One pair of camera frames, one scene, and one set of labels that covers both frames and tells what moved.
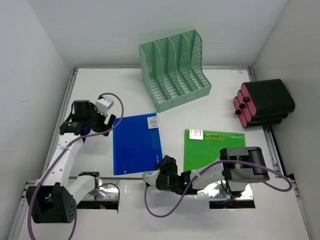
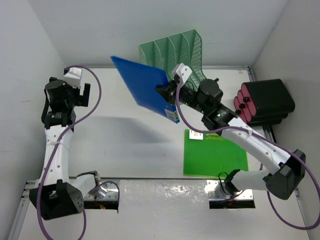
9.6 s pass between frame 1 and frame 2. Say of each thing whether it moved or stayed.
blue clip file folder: moved
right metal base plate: stayed
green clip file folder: stayed
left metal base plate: stayed
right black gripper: moved
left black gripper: moved
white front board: stayed
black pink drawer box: stayed
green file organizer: stayed
